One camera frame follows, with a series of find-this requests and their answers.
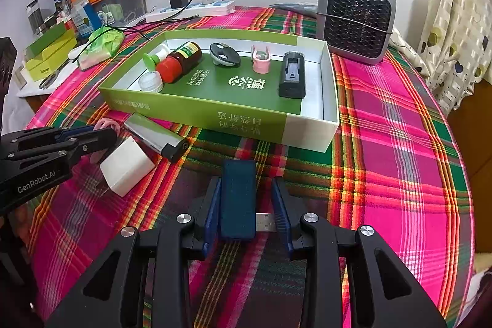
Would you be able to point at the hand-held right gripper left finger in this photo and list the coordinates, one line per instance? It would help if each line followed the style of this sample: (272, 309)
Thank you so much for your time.
(213, 212)

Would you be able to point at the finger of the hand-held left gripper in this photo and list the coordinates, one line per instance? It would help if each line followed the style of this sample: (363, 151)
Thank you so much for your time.
(98, 141)
(82, 132)

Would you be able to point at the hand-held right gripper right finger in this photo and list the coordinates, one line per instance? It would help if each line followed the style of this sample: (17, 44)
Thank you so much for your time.
(280, 212)

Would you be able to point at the blue usb device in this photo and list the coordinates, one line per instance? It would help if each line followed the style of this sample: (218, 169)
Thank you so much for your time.
(238, 197)

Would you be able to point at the white charger adapter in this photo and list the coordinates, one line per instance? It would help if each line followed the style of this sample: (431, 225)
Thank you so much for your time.
(127, 166)

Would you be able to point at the green cardboard box tray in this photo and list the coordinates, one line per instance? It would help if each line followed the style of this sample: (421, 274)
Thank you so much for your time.
(230, 120)

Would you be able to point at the pink clip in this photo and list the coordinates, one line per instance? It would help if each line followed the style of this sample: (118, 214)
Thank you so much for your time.
(261, 66)

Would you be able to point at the black oval remote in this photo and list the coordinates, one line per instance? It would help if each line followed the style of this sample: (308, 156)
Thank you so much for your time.
(226, 57)

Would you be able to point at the silver black power bank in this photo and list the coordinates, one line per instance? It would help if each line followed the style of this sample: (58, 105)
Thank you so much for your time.
(150, 132)

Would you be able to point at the scissors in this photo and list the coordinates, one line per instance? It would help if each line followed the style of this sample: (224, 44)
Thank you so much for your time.
(48, 80)

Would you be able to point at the yellow-green cardboard box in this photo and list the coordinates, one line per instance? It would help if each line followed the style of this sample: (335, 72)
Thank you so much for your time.
(42, 70)

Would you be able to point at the white mouse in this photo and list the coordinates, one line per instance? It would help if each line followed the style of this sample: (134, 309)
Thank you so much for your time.
(77, 52)

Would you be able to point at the green plastic bag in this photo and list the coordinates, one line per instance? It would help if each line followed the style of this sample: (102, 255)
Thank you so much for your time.
(103, 39)

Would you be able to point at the green cardboard box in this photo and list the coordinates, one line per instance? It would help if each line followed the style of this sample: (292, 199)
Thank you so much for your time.
(50, 41)

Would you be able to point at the black box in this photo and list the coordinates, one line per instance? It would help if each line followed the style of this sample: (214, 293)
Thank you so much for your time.
(7, 63)

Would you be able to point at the blue white carton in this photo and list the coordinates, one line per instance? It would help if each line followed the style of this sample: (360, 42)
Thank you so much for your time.
(84, 18)

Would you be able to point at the red capped brown bottle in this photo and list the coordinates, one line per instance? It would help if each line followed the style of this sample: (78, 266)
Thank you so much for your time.
(180, 61)

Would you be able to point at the pink green plaid tablecloth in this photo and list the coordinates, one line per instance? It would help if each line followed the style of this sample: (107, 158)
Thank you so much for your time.
(384, 159)

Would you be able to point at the glass jar black lid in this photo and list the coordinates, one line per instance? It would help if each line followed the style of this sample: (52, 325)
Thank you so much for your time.
(36, 18)

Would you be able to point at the black rectangular device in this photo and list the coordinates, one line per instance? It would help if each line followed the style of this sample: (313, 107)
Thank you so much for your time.
(292, 78)

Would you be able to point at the white power strip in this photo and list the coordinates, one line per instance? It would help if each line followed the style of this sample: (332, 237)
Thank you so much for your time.
(207, 8)

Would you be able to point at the grey flat object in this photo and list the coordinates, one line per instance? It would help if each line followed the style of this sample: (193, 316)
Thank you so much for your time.
(292, 7)

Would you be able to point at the grey fan heater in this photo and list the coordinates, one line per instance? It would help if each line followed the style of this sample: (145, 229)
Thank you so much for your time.
(357, 20)

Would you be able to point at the dotted cream curtain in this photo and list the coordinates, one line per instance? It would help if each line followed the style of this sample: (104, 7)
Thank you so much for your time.
(453, 24)

